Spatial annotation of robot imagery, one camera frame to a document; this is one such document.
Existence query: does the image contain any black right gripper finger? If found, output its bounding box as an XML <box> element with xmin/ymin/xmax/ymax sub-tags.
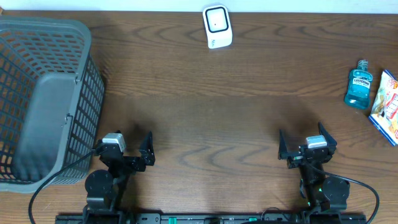
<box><xmin>278</xmin><ymin>129</ymin><xmax>289</xmax><ymax>159</ymax></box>
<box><xmin>318</xmin><ymin>122</ymin><xmax>337</xmax><ymax>152</ymax></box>

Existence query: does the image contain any teal mouthwash bottle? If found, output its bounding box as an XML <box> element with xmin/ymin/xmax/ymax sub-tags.
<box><xmin>344</xmin><ymin>60</ymin><xmax>373</xmax><ymax>110</ymax></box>

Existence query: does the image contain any yellow red snack bag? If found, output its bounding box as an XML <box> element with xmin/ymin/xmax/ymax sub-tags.
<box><xmin>368</xmin><ymin>70</ymin><xmax>397</xmax><ymax>146</ymax></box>

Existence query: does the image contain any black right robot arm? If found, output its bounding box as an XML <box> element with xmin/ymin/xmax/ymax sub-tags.
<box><xmin>278</xmin><ymin>123</ymin><xmax>350</xmax><ymax>212</ymax></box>

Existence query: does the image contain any white barcode scanner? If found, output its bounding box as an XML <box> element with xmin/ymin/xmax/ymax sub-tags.
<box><xmin>202</xmin><ymin>5</ymin><xmax>233</xmax><ymax>49</ymax></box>

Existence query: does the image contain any grey plastic shopping basket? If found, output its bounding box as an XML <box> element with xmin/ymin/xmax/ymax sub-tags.
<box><xmin>1</xmin><ymin>16</ymin><xmax>105</xmax><ymax>194</ymax></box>

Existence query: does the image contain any black right camera cable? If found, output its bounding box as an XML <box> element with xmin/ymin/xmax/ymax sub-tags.
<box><xmin>310</xmin><ymin>163</ymin><xmax>381</xmax><ymax>224</ymax></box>

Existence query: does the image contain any black camera cable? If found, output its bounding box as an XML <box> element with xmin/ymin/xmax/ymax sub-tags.
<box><xmin>310</xmin><ymin>163</ymin><xmax>381</xmax><ymax>224</ymax></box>
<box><xmin>27</xmin><ymin>149</ymin><xmax>97</xmax><ymax>224</ymax></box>

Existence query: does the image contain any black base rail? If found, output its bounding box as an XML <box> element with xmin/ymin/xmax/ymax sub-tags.
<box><xmin>55</xmin><ymin>213</ymin><xmax>367</xmax><ymax>224</ymax></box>

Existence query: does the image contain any black left camera cable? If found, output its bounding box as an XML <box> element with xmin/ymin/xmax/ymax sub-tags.
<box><xmin>27</xmin><ymin>149</ymin><xmax>97</xmax><ymax>224</ymax></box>

